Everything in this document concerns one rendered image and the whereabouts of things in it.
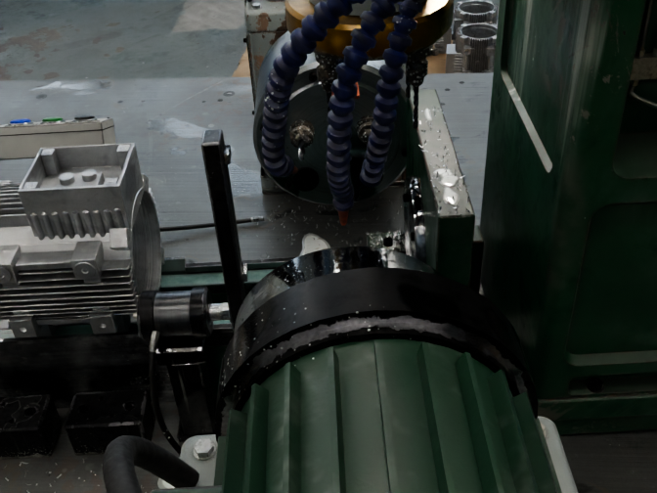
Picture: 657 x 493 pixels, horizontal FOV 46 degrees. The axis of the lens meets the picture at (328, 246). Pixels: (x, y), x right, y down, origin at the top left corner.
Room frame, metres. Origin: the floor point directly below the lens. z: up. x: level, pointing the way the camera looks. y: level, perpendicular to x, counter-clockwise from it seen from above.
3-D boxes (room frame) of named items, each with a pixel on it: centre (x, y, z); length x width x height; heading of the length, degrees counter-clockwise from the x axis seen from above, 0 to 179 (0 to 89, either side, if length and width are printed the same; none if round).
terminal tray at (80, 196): (0.82, 0.30, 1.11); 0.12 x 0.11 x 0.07; 89
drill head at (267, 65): (1.17, -0.02, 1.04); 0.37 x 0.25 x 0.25; 0
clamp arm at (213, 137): (0.69, 0.11, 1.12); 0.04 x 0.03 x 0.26; 90
